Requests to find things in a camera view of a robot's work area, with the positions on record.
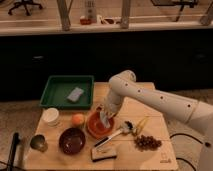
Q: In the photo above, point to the dark maroon bowl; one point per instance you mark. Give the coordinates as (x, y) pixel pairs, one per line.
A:
(72, 141)

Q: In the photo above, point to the orange fruit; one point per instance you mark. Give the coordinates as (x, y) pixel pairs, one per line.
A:
(77, 119)

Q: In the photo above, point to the black framed board eraser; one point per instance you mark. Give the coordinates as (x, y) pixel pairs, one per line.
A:
(102, 153)

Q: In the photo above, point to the grey towel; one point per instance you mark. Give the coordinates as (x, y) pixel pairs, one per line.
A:
(104, 120)

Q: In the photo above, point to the white cup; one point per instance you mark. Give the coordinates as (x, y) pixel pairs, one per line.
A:
(51, 116)

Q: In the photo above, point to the white handled spoon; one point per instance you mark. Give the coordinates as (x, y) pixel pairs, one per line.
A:
(125, 128)

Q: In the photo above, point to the small metal cup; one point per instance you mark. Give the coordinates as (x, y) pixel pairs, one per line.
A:
(39, 143)

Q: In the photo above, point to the green plastic tray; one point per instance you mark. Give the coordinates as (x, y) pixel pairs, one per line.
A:
(59, 87)

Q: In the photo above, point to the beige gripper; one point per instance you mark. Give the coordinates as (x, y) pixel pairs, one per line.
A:
(109, 112)

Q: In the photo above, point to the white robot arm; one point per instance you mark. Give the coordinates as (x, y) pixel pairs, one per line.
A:
(196, 114)

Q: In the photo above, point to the yellow banana toy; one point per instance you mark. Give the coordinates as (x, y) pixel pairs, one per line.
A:
(141, 125)

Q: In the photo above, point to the bunch of dark grapes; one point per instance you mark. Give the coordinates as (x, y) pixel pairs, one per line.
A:
(147, 142)

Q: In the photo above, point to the red white bottle on shelf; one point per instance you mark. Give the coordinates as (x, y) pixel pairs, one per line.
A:
(90, 15)

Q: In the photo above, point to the red orange bowl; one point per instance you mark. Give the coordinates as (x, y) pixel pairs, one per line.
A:
(95, 126)

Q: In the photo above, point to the grey sponge in tray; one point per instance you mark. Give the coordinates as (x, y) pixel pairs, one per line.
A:
(75, 94)

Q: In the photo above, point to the black clamp post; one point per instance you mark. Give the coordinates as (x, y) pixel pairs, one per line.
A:
(11, 158)

